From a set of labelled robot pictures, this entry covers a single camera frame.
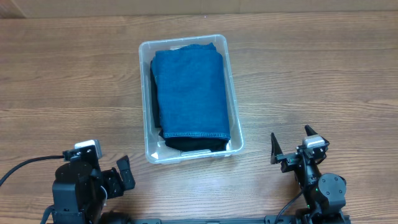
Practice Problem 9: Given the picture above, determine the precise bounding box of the black cloth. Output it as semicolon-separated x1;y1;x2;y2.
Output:
150;62;161;128
159;131;228;152

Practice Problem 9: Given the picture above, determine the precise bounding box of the blue denim cloth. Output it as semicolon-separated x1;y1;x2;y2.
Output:
151;44;231;140

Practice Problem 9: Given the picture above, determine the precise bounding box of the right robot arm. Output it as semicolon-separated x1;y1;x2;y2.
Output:
265;125;351;224

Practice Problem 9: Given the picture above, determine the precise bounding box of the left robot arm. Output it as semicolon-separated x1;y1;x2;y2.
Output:
40;147;136;224

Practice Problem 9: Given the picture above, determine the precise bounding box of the clear plastic container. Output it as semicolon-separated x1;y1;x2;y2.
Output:
139;34;244;164

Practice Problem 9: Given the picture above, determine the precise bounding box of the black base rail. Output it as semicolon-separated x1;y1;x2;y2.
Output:
98;212;351;224

